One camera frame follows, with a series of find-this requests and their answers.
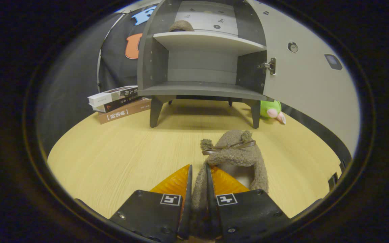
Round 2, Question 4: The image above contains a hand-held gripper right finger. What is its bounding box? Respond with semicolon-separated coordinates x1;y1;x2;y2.
205;164;291;242

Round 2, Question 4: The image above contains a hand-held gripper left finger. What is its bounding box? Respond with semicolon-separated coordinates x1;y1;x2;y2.
109;164;193;243

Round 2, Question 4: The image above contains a brown fuzzy shoe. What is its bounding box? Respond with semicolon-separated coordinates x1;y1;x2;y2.
168;20;195;32
190;130;269;240

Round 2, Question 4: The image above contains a grey shoe cabinet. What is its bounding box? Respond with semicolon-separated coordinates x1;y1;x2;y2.
137;0;274;129

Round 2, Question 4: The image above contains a grey shoe cabinet door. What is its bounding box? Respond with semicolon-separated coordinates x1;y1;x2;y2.
245;0;361;166

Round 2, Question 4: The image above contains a metal door hinge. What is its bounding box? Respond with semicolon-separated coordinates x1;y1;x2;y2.
257;57;277;75

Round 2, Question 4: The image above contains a brown book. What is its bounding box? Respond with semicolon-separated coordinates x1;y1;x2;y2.
97;99;153;125

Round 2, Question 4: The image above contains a green and pink plush toy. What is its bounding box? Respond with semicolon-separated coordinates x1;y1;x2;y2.
260;100;287;125

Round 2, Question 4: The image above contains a black book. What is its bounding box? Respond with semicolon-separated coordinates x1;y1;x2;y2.
93;94;151;113

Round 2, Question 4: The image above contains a black backdrop cloth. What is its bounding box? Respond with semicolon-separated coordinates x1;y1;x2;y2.
36;5;158;156

